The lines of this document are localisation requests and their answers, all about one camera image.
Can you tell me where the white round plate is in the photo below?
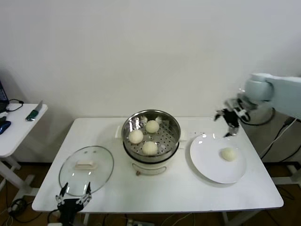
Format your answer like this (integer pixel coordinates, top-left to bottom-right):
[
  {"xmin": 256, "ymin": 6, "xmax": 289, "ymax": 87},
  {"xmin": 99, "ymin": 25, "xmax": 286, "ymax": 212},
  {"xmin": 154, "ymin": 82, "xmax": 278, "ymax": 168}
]
[{"xmin": 190, "ymin": 133, "xmax": 248, "ymax": 185}]

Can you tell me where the white table base frame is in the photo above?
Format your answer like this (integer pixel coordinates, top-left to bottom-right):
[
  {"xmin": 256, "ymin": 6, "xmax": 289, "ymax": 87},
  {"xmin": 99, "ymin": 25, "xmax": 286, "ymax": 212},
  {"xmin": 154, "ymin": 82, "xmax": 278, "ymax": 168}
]
[{"xmin": 272, "ymin": 164, "xmax": 301, "ymax": 186}]

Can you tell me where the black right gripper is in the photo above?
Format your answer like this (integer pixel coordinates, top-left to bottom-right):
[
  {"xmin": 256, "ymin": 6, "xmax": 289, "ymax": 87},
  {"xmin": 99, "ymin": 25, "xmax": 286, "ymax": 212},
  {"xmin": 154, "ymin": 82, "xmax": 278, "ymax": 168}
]
[{"xmin": 213, "ymin": 109, "xmax": 240, "ymax": 138}]

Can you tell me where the stainless steel steamer basket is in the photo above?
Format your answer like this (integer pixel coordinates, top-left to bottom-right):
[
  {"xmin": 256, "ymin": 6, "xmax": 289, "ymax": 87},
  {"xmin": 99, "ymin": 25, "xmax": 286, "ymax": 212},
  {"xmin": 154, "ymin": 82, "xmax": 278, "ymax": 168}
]
[{"xmin": 116, "ymin": 109, "xmax": 189, "ymax": 163}]

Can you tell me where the black power adapter with cable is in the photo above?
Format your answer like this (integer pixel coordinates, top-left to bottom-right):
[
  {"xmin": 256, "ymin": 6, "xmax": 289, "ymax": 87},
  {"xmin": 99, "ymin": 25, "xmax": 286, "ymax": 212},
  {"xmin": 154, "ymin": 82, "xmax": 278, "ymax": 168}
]
[{"xmin": 260, "ymin": 116, "xmax": 301, "ymax": 163}]

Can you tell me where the green handled knife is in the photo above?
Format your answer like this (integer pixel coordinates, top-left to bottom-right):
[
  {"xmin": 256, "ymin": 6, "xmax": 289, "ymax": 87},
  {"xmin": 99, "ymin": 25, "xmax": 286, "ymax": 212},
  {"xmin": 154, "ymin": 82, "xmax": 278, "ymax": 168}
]
[{"xmin": 25, "ymin": 100, "xmax": 45, "ymax": 122}]

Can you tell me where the floor cable bundle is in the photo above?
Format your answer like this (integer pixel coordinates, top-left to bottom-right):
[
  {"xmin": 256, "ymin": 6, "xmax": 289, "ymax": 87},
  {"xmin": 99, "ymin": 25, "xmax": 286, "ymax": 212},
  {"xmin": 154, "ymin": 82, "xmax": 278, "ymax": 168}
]
[{"xmin": 7, "ymin": 197, "xmax": 31, "ymax": 223}]

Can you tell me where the blue computer mouse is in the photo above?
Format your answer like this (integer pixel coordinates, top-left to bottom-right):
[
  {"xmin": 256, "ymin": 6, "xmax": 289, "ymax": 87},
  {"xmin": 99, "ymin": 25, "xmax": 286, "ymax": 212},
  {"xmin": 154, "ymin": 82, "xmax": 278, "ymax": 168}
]
[{"xmin": 0, "ymin": 120, "xmax": 12, "ymax": 135}]

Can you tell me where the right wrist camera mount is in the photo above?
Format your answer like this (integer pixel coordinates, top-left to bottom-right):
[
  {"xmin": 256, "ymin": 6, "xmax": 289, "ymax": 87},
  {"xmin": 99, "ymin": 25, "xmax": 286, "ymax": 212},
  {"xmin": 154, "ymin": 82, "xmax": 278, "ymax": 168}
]
[{"xmin": 225, "ymin": 96, "xmax": 251, "ymax": 122}]

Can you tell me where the glass lid with cream handle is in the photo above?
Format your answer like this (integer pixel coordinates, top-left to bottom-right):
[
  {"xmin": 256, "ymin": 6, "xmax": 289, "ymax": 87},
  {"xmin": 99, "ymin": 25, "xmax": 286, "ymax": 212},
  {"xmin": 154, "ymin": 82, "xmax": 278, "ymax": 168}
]
[{"xmin": 58, "ymin": 145, "xmax": 115, "ymax": 197}]

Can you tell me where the white power cable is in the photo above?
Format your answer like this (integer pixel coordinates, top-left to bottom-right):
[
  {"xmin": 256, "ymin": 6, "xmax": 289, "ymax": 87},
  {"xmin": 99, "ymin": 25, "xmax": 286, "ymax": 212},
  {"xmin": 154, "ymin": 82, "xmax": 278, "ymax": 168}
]
[{"xmin": 259, "ymin": 117, "xmax": 301, "ymax": 158}]

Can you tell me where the white power strip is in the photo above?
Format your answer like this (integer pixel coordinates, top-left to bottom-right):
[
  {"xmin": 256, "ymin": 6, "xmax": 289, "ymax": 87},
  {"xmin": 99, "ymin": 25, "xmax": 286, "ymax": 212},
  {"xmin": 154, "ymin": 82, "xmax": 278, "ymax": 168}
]
[{"xmin": 126, "ymin": 218, "xmax": 153, "ymax": 226}]

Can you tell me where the dark laptop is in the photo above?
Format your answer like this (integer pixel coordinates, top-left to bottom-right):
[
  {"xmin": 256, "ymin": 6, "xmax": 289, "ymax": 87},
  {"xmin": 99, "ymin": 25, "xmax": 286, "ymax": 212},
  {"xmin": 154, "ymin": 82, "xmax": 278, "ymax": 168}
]
[{"xmin": 0, "ymin": 79, "xmax": 10, "ymax": 113}]

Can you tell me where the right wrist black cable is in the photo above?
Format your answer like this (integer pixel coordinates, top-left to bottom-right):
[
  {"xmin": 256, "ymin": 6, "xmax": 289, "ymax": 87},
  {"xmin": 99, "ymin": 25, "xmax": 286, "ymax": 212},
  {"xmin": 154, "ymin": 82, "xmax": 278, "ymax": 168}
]
[{"xmin": 239, "ymin": 107, "xmax": 276, "ymax": 125}]

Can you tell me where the white steamed baozi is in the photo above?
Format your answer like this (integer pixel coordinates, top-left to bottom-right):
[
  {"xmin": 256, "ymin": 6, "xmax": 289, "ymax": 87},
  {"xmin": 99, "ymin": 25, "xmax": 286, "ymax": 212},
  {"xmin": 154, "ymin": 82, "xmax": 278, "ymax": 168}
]
[
  {"xmin": 145, "ymin": 119, "xmax": 160, "ymax": 134},
  {"xmin": 142, "ymin": 140, "xmax": 158, "ymax": 156},
  {"xmin": 220, "ymin": 147, "xmax": 237, "ymax": 162},
  {"xmin": 128, "ymin": 129, "xmax": 144, "ymax": 145}
]

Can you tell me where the white side table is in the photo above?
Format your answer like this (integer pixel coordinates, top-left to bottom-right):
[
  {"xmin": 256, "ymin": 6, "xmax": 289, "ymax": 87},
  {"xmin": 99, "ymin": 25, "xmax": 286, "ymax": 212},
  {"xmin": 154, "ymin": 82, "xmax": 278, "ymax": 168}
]
[{"xmin": 0, "ymin": 103, "xmax": 49, "ymax": 201}]

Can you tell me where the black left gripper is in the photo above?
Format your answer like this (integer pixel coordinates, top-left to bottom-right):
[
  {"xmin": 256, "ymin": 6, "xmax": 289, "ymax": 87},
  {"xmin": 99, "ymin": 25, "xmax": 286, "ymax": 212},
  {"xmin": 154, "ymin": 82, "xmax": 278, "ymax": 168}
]
[{"xmin": 55, "ymin": 181, "xmax": 92, "ymax": 226}]

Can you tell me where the thin black looped cable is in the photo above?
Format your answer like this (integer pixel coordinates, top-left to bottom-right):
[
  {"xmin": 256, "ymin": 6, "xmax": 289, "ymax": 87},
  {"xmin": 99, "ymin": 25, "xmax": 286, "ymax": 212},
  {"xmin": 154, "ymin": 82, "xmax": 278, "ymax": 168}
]
[{"xmin": 6, "ymin": 98, "xmax": 25, "ymax": 113}]

